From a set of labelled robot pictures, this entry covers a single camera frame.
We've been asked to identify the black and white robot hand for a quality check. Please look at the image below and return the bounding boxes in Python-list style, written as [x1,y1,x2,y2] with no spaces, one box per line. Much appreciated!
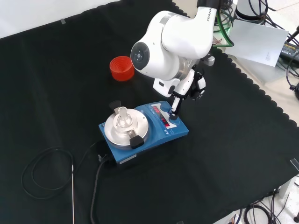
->
[153,69,207,117]

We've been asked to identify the heater with blue base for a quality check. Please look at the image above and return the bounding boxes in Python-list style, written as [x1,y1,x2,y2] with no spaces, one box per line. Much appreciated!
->
[98,100,190,168]

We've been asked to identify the red ribbed plastic cup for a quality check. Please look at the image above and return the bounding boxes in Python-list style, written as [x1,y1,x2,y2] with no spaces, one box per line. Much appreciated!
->
[109,56,135,82]

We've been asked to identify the clear round-bottom glass flask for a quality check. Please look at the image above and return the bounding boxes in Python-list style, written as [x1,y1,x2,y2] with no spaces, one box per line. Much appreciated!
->
[115,106,134,134]

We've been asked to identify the black bench cloth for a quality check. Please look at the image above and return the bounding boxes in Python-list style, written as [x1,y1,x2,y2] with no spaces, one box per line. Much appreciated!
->
[0,0,299,224]

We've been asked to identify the white paper sheet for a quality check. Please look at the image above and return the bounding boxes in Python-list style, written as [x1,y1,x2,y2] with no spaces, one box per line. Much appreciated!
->
[224,19,290,68]

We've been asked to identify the black power supply yellow label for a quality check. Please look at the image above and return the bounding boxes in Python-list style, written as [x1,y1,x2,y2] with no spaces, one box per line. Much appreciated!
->
[278,41,299,62]

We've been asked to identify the thin steel temperature probe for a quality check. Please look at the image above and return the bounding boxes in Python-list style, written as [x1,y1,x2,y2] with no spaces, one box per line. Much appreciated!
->
[71,163,76,224]

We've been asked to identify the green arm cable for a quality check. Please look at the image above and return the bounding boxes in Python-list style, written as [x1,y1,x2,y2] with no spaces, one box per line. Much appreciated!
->
[215,8,235,48]

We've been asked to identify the black heater power cable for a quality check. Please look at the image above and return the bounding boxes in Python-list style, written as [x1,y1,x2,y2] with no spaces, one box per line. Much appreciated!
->
[89,153,113,224]

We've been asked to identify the black probe cable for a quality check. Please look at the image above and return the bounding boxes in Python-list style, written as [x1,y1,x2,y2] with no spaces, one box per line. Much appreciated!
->
[21,146,76,200]

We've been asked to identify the black floor cable tangle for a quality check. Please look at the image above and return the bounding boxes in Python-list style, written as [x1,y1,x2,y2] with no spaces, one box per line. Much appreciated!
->
[242,190,299,224]

